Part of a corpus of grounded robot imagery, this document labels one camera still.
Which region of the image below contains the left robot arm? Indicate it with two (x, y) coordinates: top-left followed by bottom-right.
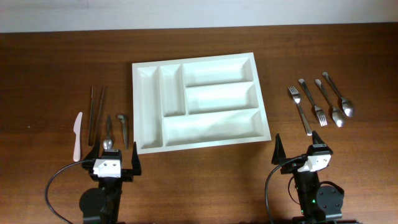
(79, 143), (142, 223)

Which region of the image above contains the small bent metal spoon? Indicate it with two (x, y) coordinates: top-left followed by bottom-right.
(117, 114), (129, 151)

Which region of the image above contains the silver fork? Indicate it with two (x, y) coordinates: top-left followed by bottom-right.
(298, 78), (328, 126)
(288, 86), (312, 136)

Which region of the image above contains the small silver teaspoon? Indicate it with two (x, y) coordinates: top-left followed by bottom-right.
(103, 115), (113, 150)

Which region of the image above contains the black cable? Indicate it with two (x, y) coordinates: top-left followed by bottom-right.
(264, 155), (307, 224)
(44, 159), (94, 224)

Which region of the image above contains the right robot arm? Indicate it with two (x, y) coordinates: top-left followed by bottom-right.
(271, 131), (345, 223)

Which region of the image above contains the white plastic cutlery tray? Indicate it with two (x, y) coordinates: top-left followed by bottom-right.
(132, 52), (272, 154)

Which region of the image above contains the left black cable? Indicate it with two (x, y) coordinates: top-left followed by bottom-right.
(44, 159), (94, 224)

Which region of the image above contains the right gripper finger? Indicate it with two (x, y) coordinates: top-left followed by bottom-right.
(271, 134), (286, 165)
(312, 131), (325, 145)

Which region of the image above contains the right black cable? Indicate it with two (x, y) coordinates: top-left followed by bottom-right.
(264, 155), (307, 224)

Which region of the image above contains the pink plastic knife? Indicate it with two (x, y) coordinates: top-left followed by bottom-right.
(73, 112), (83, 162)

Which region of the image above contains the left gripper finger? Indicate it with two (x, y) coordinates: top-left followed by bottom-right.
(131, 141), (142, 175)
(84, 141), (101, 161)

